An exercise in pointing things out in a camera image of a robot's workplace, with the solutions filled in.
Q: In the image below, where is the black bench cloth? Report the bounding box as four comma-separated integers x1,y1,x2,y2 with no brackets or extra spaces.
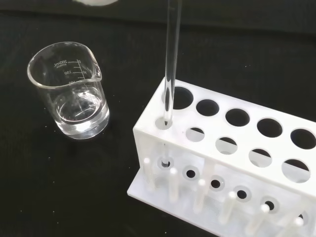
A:
0,0,316,237

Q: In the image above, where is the white test tube rack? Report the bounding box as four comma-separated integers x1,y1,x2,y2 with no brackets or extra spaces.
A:
126,76,316,237

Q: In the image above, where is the clear glass beaker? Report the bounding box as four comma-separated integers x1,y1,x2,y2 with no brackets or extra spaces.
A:
27,41,111,142

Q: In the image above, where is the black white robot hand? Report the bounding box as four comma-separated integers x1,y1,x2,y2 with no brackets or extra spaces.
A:
73,0,119,7

